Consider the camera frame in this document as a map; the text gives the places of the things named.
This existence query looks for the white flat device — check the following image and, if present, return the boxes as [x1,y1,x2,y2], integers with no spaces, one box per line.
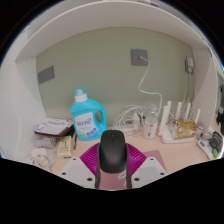
[197,139,215,161]

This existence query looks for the grey wall socket plate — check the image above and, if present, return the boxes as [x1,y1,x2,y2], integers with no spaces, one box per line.
[130,48,149,67]

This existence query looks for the clear plastic bag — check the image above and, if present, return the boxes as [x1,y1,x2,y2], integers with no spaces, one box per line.
[23,136,60,170]

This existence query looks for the white power strip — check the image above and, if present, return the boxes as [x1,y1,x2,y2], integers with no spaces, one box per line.
[113,123,141,135]

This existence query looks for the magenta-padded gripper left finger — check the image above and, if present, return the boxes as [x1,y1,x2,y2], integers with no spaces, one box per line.
[57,142,103,190]

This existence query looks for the white router with antennas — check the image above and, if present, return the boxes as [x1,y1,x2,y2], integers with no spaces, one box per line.
[158,100,205,145]

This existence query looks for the blue detergent bottle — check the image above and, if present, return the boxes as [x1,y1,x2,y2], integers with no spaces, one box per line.
[69,87,109,142]

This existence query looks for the gold snack bag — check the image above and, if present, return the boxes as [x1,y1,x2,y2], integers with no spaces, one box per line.
[173,118,199,140]

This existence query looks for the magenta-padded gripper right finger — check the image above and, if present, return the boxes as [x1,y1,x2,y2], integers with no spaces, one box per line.
[124,143,168,189]

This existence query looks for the pink mouse pad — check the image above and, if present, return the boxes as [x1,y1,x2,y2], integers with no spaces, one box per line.
[99,149,168,191]

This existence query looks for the white cable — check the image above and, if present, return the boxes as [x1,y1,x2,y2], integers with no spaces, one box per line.
[138,57,164,108]

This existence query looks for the black computer mouse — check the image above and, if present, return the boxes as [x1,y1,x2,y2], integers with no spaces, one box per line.
[98,129,130,174]

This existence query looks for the black pen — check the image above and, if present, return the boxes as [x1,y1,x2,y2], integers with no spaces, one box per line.
[73,133,79,151]

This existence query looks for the stack of dark notebooks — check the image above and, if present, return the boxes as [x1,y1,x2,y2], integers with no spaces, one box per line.
[33,116,74,138]

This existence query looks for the black pouch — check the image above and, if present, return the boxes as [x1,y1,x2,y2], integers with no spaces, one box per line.
[209,130,224,152]

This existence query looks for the white wall charger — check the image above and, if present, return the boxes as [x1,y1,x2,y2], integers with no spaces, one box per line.
[184,56,195,75]

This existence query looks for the silver foil sachet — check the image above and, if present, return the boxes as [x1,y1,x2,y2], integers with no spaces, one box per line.
[34,136,58,150]

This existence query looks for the small cream box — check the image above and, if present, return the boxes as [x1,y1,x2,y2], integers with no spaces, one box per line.
[56,135,73,159]

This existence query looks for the grey blank wall plate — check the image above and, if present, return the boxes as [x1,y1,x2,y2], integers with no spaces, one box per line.
[37,65,56,85]

